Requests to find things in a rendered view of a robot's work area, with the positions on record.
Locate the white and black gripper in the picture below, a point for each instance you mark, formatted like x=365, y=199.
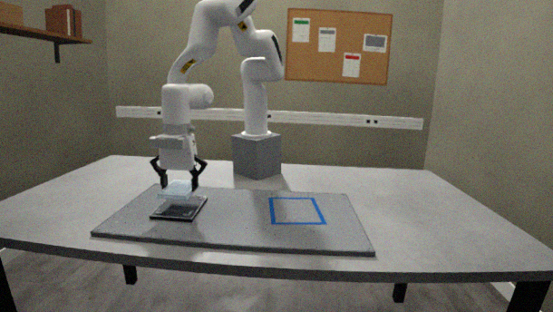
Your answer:
x=179, y=160

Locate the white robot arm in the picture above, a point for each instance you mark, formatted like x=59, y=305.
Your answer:
x=266, y=66

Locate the blue tape outline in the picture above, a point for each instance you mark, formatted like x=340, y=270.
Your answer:
x=273, y=219

